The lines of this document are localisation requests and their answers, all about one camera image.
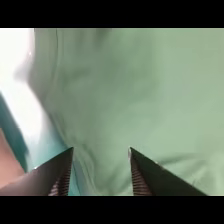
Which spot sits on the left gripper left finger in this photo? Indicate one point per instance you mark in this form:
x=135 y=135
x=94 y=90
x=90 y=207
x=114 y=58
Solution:
x=46 y=180

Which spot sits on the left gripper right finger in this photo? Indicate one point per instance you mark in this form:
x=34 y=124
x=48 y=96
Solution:
x=156 y=180

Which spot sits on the green T-shirt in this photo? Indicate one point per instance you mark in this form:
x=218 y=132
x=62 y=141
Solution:
x=140 y=96

